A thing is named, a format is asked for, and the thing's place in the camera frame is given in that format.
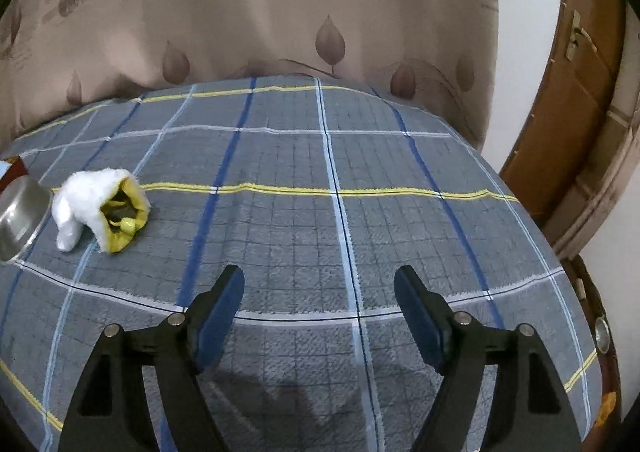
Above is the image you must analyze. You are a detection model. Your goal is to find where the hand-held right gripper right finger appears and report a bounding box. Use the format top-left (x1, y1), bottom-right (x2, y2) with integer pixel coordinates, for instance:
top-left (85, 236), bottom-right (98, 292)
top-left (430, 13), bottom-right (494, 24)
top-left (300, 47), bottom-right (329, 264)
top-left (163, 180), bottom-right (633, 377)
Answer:
top-left (393, 266), bottom-right (583, 452)

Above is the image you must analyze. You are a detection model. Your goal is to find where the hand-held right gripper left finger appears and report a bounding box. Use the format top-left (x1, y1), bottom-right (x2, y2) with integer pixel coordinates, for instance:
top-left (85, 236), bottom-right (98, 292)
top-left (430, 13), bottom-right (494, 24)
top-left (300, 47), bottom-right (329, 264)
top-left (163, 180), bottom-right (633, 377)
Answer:
top-left (57, 264), bottom-right (246, 452)

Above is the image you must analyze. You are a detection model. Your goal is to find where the grey plaid blanket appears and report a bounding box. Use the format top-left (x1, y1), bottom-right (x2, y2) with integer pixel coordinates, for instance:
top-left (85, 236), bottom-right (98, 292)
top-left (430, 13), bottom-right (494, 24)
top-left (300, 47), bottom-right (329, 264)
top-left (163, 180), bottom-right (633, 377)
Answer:
top-left (0, 76), bottom-right (605, 452)

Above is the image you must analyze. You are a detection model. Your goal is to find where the round metal knob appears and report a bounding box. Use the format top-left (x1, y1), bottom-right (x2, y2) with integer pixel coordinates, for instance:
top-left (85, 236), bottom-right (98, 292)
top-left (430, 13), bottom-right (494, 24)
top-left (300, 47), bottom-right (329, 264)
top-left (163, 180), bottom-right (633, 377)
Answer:
top-left (593, 317), bottom-right (612, 354)

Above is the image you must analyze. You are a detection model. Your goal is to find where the white fluffy pouch yellow lining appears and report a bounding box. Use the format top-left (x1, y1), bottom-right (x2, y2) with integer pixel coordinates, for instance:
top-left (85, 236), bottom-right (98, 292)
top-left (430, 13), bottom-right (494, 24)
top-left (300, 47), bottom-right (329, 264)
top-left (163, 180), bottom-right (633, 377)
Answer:
top-left (51, 169), bottom-right (152, 254)

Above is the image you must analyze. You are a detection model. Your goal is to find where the metal bowl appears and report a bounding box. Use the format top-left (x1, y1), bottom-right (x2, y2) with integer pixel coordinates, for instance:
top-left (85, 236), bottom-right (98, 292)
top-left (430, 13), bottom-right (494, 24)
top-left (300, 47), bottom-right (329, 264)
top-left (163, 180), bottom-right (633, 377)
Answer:
top-left (0, 177), bottom-right (54, 264)

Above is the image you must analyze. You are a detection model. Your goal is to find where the brown wooden door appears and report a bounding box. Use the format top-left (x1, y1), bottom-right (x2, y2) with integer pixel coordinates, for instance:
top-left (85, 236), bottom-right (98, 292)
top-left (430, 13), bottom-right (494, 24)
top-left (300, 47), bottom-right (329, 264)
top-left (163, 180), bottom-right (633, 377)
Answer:
top-left (499, 0), bottom-right (628, 243)

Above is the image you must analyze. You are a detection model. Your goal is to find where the beige leaf print curtain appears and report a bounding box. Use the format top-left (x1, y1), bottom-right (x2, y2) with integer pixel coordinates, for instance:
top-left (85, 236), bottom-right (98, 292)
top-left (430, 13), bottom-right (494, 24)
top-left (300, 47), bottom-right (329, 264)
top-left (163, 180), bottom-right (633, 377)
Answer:
top-left (0, 0), bottom-right (501, 153)

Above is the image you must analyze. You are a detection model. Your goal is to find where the dark wooden bed frame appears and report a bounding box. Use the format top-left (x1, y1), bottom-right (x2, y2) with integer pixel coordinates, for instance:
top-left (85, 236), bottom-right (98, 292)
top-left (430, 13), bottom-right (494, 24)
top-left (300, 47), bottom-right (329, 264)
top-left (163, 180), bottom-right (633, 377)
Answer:
top-left (569, 254), bottom-right (640, 452)

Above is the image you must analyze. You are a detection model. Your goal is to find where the wooden door frame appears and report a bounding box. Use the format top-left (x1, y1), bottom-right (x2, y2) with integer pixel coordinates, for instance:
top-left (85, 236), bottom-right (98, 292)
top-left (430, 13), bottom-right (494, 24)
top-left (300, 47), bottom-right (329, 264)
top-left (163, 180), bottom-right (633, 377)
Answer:
top-left (542, 2), bottom-right (640, 259)

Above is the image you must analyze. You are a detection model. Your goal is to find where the brass door handle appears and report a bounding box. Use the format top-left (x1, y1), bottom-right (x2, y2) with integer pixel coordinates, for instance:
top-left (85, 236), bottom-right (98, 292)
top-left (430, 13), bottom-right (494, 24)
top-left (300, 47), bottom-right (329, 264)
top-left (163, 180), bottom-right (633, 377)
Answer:
top-left (565, 10), bottom-right (592, 63)

